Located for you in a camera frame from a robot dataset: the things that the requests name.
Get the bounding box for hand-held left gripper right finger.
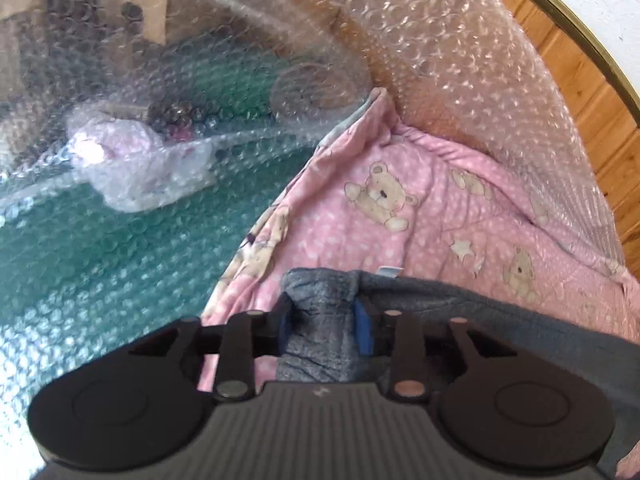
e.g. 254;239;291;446
354;297;507;403

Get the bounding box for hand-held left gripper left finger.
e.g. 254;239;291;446
129;292;293;403

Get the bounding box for grey pants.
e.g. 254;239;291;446
276;267;640;480

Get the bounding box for pink bear print blanket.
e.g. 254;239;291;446
200;87;640;480

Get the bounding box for crumpled clear plastic bag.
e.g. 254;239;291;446
66;105;217;212

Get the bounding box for clear bubble wrap sheet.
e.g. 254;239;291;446
0;0;628;461

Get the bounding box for wooden headboard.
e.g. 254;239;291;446
470;0;640;266

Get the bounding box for cardboard box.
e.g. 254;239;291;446
0;0;168;46

